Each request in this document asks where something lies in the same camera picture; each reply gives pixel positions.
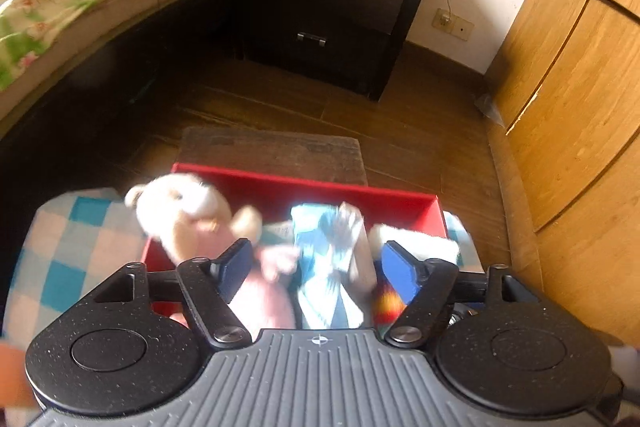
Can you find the pink pig plush toy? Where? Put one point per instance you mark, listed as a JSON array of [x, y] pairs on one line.
[[270, 302]]

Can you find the white terry towel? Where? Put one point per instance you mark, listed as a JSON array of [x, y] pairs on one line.
[[425, 242]]

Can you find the blue face mask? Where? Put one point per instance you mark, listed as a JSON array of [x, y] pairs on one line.
[[320, 247]]

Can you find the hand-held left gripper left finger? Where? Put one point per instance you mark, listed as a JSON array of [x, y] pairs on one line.
[[235, 269]]

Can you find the dark wooden nightstand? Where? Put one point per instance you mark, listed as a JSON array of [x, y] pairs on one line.
[[350, 57]]

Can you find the cream plush bear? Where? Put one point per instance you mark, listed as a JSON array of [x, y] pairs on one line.
[[175, 207]]

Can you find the red cardboard box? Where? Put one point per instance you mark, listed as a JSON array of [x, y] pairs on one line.
[[300, 194]]

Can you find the brown floor mat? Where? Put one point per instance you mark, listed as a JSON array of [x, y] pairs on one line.
[[270, 152]]

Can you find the colourful striped cloth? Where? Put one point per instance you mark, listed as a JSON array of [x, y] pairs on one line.
[[390, 304]]

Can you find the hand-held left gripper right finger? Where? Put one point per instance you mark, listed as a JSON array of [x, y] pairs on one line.
[[400, 269]]

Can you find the wall socket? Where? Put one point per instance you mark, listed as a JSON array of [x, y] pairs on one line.
[[452, 24]]

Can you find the dark bed frame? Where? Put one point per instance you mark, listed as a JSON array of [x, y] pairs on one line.
[[100, 72]]

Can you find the wooden wardrobe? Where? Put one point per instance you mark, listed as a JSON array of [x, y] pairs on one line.
[[575, 82]]

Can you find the blue checkered blanket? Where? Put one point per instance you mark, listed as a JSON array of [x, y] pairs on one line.
[[65, 247]]

